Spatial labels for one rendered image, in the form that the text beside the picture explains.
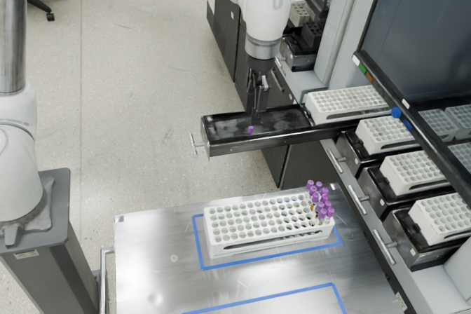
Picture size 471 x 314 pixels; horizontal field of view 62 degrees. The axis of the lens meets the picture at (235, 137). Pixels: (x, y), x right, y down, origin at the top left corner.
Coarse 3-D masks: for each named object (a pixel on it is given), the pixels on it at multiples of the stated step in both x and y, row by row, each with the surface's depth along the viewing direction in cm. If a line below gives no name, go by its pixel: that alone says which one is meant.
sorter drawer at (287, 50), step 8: (288, 40) 158; (280, 48) 164; (288, 48) 156; (296, 48) 154; (288, 56) 157; (296, 56) 152; (304, 56) 154; (312, 56) 155; (280, 64) 156; (288, 64) 159; (296, 64) 156; (304, 64) 157
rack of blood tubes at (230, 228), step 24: (216, 216) 91; (240, 216) 91; (264, 216) 92; (288, 216) 92; (312, 216) 92; (216, 240) 86; (240, 240) 87; (264, 240) 93; (288, 240) 92; (312, 240) 94
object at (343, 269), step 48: (288, 192) 104; (336, 192) 106; (144, 240) 92; (192, 240) 92; (336, 240) 95; (144, 288) 84; (192, 288) 85; (240, 288) 85; (288, 288) 86; (336, 288) 87; (384, 288) 88
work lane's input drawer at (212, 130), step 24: (216, 120) 124; (240, 120) 125; (264, 120) 126; (288, 120) 127; (312, 120) 125; (360, 120) 128; (192, 144) 123; (216, 144) 117; (240, 144) 119; (264, 144) 122; (288, 144) 125
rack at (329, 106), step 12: (312, 96) 126; (324, 96) 127; (336, 96) 129; (348, 96) 128; (360, 96) 129; (372, 96) 129; (312, 108) 125; (324, 108) 123; (336, 108) 123; (348, 108) 123; (360, 108) 124; (372, 108) 126; (384, 108) 131; (324, 120) 124; (336, 120) 125
